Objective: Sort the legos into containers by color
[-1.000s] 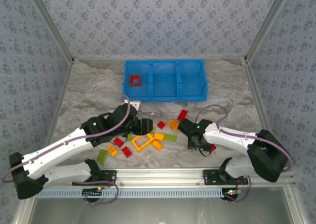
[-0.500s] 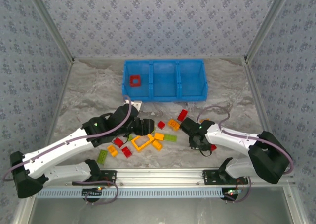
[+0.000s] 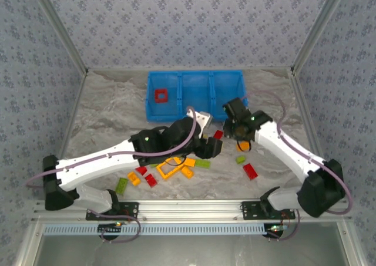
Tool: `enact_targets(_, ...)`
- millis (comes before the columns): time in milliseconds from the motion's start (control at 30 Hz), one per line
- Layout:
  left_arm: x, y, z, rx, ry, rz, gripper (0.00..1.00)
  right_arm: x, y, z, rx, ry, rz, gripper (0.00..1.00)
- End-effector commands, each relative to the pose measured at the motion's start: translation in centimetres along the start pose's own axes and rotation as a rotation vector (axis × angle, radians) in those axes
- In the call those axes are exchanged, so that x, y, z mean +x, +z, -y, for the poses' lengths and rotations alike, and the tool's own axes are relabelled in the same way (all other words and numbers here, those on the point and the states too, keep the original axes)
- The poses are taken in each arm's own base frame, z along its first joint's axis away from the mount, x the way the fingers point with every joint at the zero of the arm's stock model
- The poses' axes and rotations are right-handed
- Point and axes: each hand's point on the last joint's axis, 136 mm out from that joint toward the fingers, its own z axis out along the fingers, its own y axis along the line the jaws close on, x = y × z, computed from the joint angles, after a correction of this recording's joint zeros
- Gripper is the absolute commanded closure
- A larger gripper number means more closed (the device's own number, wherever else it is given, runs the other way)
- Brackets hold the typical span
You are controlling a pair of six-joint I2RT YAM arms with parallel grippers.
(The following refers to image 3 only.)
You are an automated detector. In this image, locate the aluminium front rail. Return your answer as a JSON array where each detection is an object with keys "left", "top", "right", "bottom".
[{"left": 31, "top": 199, "right": 353, "bottom": 222}]

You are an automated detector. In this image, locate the blue three-compartment plastic bin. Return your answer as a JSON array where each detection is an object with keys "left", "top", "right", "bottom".
[{"left": 145, "top": 70, "right": 249, "bottom": 123}]

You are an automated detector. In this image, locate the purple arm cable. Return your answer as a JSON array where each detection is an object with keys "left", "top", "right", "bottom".
[
  {"left": 25, "top": 106, "right": 197, "bottom": 189},
  {"left": 242, "top": 89, "right": 353, "bottom": 214}
]

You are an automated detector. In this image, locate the aluminium rail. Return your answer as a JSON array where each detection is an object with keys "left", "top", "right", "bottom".
[
  {"left": 289, "top": 70, "right": 327, "bottom": 161},
  {"left": 57, "top": 72, "right": 89, "bottom": 161},
  {"left": 31, "top": 199, "right": 353, "bottom": 222}
]

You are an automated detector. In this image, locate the aluminium right frame post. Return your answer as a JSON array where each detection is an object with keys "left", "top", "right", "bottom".
[{"left": 290, "top": 0, "right": 352, "bottom": 73}]

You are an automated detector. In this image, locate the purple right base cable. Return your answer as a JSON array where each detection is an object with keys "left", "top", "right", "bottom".
[{"left": 267, "top": 208, "right": 301, "bottom": 241}]

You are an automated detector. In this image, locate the red square lego frame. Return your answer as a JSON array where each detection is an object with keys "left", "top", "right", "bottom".
[{"left": 155, "top": 88, "right": 170, "bottom": 104}]

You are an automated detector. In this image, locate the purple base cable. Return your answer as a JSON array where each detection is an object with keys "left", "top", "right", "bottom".
[
  {"left": 267, "top": 208, "right": 301, "bottom": 241},
  {"left": 88, "top": 209, "right": 142, "bottom": 244}
]

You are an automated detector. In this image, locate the aluminium left frame leg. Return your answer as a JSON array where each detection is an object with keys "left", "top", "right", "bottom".
[{"left": 13, "top": 221, "right": 41, "bottom": 266}]

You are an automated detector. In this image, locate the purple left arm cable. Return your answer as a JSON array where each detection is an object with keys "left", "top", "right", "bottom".
[{"left": 25, "top": 106, "right": 197, "bottom": 189}]

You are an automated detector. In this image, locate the aluminium right side rail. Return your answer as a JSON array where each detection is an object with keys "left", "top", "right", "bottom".
[{"left": 289, "top": 70, "right": 327, "bottom": 161}]

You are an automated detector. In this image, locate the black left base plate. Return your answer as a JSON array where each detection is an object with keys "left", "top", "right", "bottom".
[{"left": 86, "top": 201, "right": 139, "bottom": 221}]

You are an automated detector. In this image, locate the aluminium frame post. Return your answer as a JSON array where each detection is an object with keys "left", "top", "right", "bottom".
[
  {"left": 29, "top": 0, "right": 89, "bottom": 75},
  {"left": 290, "top": 0, "right": 352, "bottom": 73}
]

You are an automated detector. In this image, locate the aluminium frame leg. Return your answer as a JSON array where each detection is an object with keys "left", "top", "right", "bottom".
[
  {"left": 337, "top": 220, "right": 367, "bottom": 266},
  {"left": 13, "top": 221, "right": 41, "bottom": 266}
]

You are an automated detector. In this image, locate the right controller board with LED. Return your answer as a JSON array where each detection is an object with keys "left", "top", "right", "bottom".
[{"left": 264, "top": 224, "right": 286, "bottom": 238}]

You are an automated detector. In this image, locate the left controller board with LED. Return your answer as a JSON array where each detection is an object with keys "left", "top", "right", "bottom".
[{"left": 98, "top": 223, "right": 123, "bottom": 235}]

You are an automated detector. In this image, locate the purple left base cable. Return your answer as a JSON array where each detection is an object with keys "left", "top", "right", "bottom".
[{"left": 88, "top": 209, "right": 142, "bottom": 244}]

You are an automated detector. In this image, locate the yellow rectangular lego frame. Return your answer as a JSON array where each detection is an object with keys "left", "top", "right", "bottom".
[{"left": 156, "top": 156, "right": 189, "bottom": 181}]

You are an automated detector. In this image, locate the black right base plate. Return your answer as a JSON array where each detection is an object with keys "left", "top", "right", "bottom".
[{"left": 241, "top": 200, "right": 296, "bottom": 221}]

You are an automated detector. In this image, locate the controller board with led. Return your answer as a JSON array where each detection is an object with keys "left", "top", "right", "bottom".
[
  {"left": 98, "top": 223, "right": 123, "bottom": 235},
  {"left": 264, "top": 224, "right": 286, "bottom": 238}
]

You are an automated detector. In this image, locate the aluminium left frame post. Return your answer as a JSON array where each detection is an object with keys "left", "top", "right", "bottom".
[{"left": 29, "top": 0, "right": 89, "bottom": 75}]

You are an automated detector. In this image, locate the aluminium left side rail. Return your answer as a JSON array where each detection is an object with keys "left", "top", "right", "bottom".
[{"left": 57, "top": 72, "right": 89, "bottom": 161}]

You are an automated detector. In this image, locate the aluminium right frame leg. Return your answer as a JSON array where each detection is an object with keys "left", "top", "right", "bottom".
[{"left": 337, "top": 220, "right": 367, "bottom": 266}]

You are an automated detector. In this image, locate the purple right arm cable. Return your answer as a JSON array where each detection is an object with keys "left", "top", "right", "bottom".
[{"left": 242, "top": 89, "right": 353, "bottom": 214}]

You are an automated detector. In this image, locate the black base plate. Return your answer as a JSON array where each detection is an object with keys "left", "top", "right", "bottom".
[
  {"left": 86, "top": 201, "right": 139, "bottom": 221},
  {"left": 241, "top": 200, "right": 296, "bottom": 221}
]

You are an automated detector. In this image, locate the thin black right gripper cable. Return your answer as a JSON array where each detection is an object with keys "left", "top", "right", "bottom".
[{"left": 236, "top": 139, "right": 254, "bottom": 153}]

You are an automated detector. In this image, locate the light blue slotted cable duct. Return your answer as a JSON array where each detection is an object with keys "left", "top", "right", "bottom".
[{"left": 43, "top": 223, "right": 267, "bottom": 236}]

